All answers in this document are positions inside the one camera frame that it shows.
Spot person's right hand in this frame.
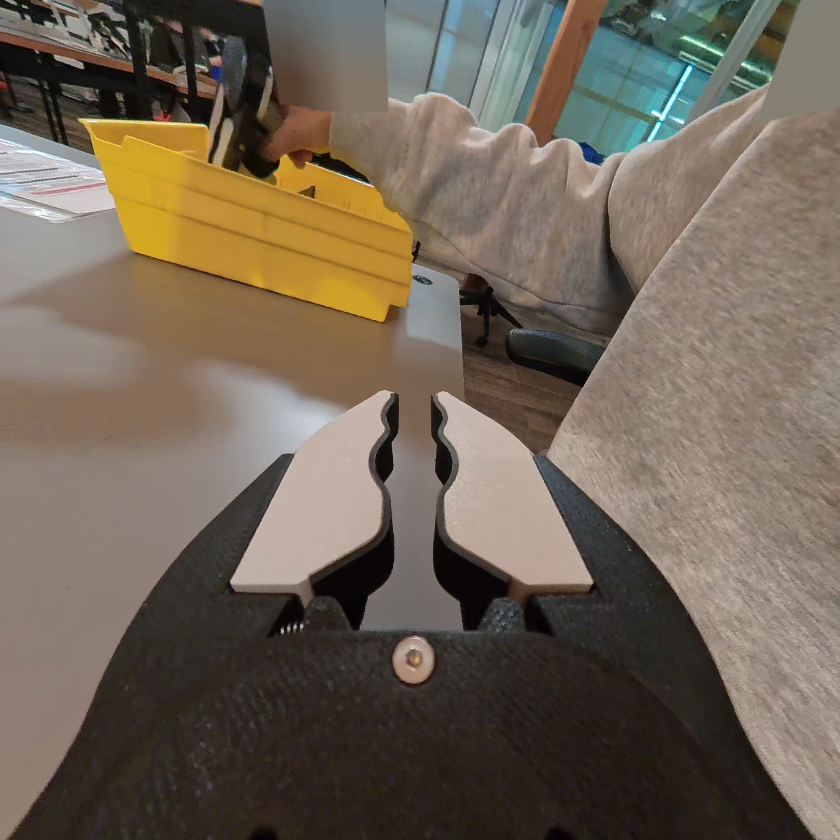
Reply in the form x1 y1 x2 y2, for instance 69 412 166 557
259 105 336 170

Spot yellow plastic bin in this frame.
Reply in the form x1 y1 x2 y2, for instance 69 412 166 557
79 118 416 324

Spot black office chair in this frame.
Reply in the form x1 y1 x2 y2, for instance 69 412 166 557
459 276 608 388

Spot person's grey sweatshirt torso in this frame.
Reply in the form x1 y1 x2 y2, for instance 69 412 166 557
548 85 840 840

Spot person's right forearm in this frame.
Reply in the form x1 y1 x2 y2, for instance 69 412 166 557
328 92 634 336

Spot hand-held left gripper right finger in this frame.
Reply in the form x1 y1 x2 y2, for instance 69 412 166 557
431 392 595 614

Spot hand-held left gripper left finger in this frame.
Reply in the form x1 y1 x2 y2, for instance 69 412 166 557
230 390 400 614

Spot wooden post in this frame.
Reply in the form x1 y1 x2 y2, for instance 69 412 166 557
525 0 608 142

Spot wooden background table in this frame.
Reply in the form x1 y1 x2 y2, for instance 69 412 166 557
0 29 221 101

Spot laminated paper sheet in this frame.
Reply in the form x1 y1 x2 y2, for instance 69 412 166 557
0 146 118 224

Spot grey desk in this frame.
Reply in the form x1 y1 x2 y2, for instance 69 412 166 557
0 123 466 840

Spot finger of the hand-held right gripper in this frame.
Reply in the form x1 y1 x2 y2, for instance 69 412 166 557
209 92 240 168

